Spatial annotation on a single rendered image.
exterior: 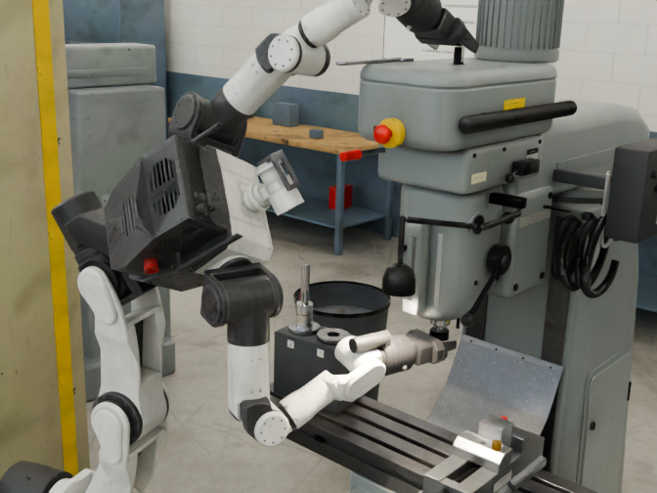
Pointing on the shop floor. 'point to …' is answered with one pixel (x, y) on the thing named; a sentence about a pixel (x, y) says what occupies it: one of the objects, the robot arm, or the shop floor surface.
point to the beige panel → (37, 248)
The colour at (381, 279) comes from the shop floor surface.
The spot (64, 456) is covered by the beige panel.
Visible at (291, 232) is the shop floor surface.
